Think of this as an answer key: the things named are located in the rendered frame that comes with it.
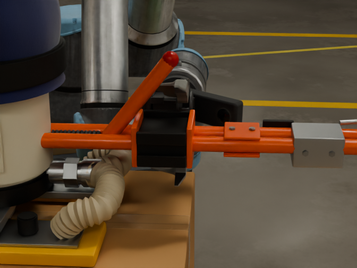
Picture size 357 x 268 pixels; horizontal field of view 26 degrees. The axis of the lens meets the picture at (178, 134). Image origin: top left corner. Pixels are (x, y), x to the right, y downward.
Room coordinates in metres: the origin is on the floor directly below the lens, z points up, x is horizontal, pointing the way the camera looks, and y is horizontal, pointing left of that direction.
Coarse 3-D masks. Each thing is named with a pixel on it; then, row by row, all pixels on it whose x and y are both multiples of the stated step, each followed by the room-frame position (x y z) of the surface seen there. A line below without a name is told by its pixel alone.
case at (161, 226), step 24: (144, 192) 1.13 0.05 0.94; (168, 192) 1.13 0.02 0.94; (192, 192) 1.13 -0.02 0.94; (48, 216) 1.04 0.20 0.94; (120, 216) 1.04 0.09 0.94; (144, 216) 1.04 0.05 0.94; (168, 216) 1.04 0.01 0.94; (192, 216) 1.12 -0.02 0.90; (120, 240) 0.97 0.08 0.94; (144, 240) 0.97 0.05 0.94; (168, 240) 0.97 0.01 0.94; (192, 240) 1.13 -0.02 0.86; (0, 264) 0.90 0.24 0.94; (96, 264) 0.90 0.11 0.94; (120, 264) 0.90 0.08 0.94; (144, 264) 0.90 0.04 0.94; (168, 264) 0.90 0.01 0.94; (192, 264) 1.14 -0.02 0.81
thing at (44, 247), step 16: (16, 224) 0.97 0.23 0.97; (32, 224) 0.94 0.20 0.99; (48, 224) 0.97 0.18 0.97; (96, 224) 0.98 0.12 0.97; (0, 240) 0.92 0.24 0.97; (16, 240) 0.92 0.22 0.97; (32, 240) 0.92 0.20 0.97; (48, 240) 0.92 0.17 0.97; (64, 240) 0.92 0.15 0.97; (80, 240) 0.93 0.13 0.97; (96, 240) 0.93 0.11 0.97; (0, 256) 0.90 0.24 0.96; (16, 256) 0.90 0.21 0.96; (32, 256) 0.90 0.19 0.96; (48, 256) 0.89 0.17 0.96; (64, 256) 0.89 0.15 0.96; (80, 256) 0.89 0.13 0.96; (96, 256) 0.90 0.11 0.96
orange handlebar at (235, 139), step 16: (64, 128) 1.05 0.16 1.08; (80, 128) 1.05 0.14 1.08; (96, 128) 1.05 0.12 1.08; (128, 128) 1.04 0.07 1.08; (208, 128) 1.04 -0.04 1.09; (224, 128) 1.03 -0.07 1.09; (240, 128) 1.02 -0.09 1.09; (256, 128) 1.02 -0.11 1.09; (272, 128) 1.03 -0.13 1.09; (288, 128) 1.03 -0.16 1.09; (48, 144) 1.01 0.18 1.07; (64, 144) 1.01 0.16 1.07; (80, 144) 1.01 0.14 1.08; (96, 144) 1.00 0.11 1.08; (112, 144) 1.00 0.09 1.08; (128, 144) 1.00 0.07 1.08; (192, 144) 0.99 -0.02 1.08; (208, 144) 0.99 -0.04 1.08; (224, 144) 0.99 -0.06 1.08; (240, 144) 0.99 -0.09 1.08; (256, 144) 0.99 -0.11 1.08; (272, 144) 0.99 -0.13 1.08; (288, 144) 0.99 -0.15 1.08; (352, 144) 0.98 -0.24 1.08
